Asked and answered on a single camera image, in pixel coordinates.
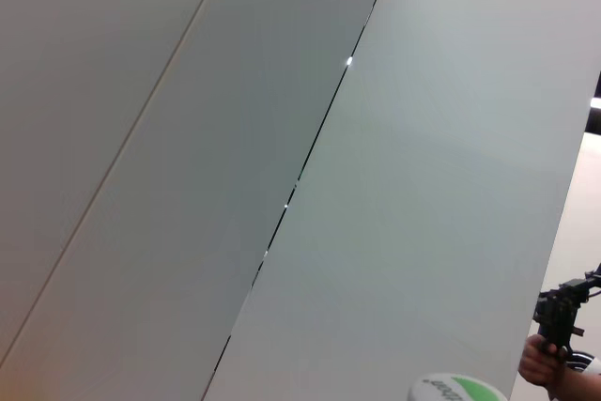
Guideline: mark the person's bare hand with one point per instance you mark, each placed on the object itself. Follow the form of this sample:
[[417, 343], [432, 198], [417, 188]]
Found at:
[[540, 359]]

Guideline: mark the clear water bottle green label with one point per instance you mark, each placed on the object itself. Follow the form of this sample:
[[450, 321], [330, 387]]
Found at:
[[451, 389]]

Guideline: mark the black handheld device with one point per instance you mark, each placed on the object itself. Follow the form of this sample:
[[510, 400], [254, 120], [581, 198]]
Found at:
[[559, 321]]

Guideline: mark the person's forearm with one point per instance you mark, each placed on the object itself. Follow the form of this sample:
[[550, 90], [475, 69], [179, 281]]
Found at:
[[577, 384]]

